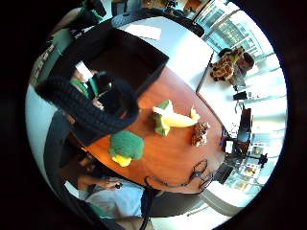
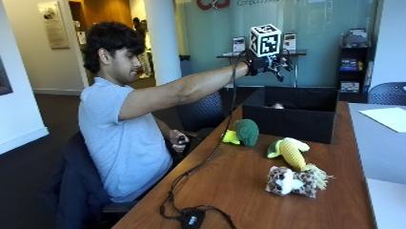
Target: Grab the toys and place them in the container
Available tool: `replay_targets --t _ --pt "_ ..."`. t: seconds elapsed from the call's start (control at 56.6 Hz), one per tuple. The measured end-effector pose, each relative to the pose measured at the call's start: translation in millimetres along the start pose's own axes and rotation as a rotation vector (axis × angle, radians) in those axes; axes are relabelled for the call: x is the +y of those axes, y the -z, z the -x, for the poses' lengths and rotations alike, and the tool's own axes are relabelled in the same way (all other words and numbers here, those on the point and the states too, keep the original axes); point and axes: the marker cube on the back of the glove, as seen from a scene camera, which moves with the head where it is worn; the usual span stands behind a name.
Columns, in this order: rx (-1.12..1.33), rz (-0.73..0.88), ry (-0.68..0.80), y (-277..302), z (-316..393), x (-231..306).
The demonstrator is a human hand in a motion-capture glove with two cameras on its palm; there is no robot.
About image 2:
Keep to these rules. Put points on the small black handheld device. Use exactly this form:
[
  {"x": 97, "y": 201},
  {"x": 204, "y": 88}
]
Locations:
[{"x": 182, "y": 139}]

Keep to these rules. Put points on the narrow dark console table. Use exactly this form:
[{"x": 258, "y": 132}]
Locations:
[{"x": 291, "y": 52}]

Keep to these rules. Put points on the white marker cube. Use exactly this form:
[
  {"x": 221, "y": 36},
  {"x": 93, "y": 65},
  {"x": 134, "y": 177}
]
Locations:
[{"x": 266, "y": 40}]

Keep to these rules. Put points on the dark blue mesh chair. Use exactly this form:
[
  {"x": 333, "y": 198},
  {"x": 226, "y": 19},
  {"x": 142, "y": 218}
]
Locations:
[
  {"x": 387, "y": 93},
  {"x": 202, "y": 111}
]

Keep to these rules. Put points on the pale toy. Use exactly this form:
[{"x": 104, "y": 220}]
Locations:
[{"x": 277, "y": 106}]

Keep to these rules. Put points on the the person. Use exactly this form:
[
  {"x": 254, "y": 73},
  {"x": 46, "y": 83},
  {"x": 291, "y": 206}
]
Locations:
[{"x": 122, "y": 143}]

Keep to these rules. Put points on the blue books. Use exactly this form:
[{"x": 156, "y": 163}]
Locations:
[{"x": 349, "y": 64}]

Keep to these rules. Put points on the green broccoli plush toy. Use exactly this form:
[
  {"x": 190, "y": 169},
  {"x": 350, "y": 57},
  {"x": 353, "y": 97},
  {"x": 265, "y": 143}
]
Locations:
[{"x": 247, "y": 132}]

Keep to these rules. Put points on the black bookshelf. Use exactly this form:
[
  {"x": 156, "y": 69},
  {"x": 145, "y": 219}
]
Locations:
[{"x": 353, "y": 74}]

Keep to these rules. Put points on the white red box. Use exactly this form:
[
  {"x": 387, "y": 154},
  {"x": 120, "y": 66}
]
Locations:
[{"x": 349, "y": 87}]

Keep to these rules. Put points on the black fabric box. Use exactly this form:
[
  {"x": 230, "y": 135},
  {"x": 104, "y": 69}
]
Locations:
[{"x": 291, "y": 124}]

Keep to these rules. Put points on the black office chair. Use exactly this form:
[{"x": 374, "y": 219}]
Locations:
[{"x": 120, "y": 208}]

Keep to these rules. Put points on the yellow corn plush toy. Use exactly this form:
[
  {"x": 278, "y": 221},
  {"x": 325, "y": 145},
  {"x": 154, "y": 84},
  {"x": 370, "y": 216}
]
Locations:
[{"x": 291, "y": 152}]

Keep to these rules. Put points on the dark blue jacket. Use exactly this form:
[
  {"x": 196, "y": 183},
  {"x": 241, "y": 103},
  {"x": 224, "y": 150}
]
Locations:
[{"x": 80, "y": 191}]

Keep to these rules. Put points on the spotted leopard plush toy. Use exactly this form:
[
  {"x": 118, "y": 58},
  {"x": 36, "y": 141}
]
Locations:
[{"x": 287, "y": 184}]

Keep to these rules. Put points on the white paper sheet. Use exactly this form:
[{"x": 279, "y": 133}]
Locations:
[{"x": 386, "y": 118}]

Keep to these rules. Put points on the standing photo frame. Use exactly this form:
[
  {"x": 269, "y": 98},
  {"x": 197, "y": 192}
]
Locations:
[
  {"x": 289, "y": 41},
  {"x": 238, "y": 44}
]

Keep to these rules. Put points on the dark framed wall picture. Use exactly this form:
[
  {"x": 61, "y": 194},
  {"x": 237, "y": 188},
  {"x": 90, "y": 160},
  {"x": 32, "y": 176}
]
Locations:
[{"x": 4, "y": 79}]

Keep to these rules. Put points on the framed wall poster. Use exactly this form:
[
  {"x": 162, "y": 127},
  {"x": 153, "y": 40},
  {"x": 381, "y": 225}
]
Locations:
[{"x": 53, "y": 25}]

